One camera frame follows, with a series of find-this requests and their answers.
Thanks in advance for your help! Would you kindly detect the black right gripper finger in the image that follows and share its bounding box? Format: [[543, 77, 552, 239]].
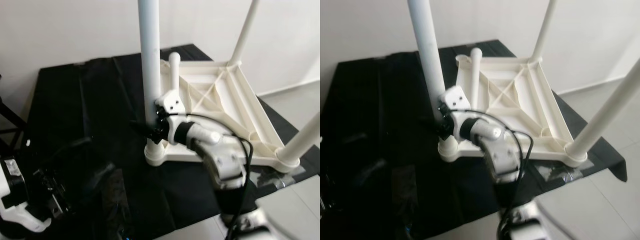
[[425, 117, 451, 141], [129, 120, 161, 141]]

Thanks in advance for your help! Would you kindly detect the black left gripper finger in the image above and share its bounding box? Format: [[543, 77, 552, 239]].
[[80, 162, 119, 201], [47, 137, 95, 173]]

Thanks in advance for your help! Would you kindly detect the white plastic children table top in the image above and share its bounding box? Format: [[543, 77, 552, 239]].
[[144, 59, 301, 174], [437, 54, 588, 167]]

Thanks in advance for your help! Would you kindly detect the clear adhesive tape patch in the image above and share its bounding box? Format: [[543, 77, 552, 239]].
[[385, 175, 418, 221], [532, 159, 601, 185], [245, 167, 307, 190], [90, 167, 132, 238]]

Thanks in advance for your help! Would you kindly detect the black tablecloth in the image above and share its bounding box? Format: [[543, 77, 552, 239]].
[[22, 44, 321, 240], [320, 39, 628, 240]]

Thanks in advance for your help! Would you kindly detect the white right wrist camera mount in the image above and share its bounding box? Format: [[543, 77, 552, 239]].
[[154, 89, 188, 146], [439, 86, 473, 141]]

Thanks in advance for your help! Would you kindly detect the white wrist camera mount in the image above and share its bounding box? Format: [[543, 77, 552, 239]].
[[0, 157, 51, 235], [154, 89, 188, 146], [439, 86, 473, 141]]

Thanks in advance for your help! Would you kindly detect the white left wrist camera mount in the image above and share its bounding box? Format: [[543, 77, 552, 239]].
[[0, 157, 51, 235]]

